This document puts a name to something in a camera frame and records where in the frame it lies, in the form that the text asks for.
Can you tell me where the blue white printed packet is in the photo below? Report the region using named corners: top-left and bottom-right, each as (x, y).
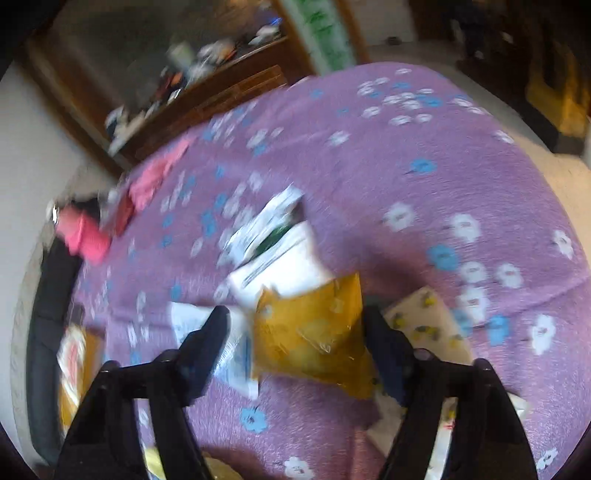
top-left (168, 302), bottom-right (259, 400)

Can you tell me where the green bamboo wall sticker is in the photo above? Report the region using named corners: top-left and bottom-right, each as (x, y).
top-left (286, 0), bottom-right (356, 70)

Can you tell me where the green white printed packet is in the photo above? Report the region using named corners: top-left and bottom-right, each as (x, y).
top-left (219, 185), bottom-right (305, 266)

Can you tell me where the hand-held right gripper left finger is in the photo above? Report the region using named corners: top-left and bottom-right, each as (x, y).
top-left (53, 305), bottom-right (232, 480)

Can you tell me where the yellow cloth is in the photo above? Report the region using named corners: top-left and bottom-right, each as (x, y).
top-left (143, 445), bottom-right (241, 480)

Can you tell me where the purple floral blanket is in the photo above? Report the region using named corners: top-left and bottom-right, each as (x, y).
top-left (69, 62), bottom-right (587, 480)

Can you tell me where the red pouch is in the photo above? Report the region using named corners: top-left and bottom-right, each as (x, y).
top-left (111, 189), bottom-right (137, 236)

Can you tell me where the dark wooden furniture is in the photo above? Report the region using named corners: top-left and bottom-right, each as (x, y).
top-left (411, 0), bottom-right (591, 153)

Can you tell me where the white jug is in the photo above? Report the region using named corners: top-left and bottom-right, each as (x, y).
top-left (168, 44), bottom-right (195, 68)

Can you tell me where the pile of assorted small clutter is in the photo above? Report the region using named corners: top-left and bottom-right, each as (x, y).
top-left (106, 18), bottom-right (282, 144)

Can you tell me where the yellow plastic snack bag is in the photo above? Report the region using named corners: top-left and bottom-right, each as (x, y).
top-left (252, 272), bottom-right (377, 400)

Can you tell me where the pink cloth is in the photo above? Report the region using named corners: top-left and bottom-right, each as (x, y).
top-left (129, 138), bottom-right (192, 208)

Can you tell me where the white plastic packet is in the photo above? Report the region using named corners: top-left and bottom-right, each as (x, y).
top-left (228, 222), bottom-right (333, 308)

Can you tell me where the wooden glass cabinet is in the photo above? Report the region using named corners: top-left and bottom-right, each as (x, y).
top-left (25, 0), bottom-right (370, 167)

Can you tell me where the yellow white tissue pack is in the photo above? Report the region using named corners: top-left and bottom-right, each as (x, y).
top-left (58, 325), bottom-right (105, 425)

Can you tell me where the bottle in pink knitted sleeve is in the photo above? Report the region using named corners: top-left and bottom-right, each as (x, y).
top-left (55, 205), bottom-right (112, 264)

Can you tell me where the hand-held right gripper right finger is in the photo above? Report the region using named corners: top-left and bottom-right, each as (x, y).
top-left (365, 307), bottom-right (539, 480)

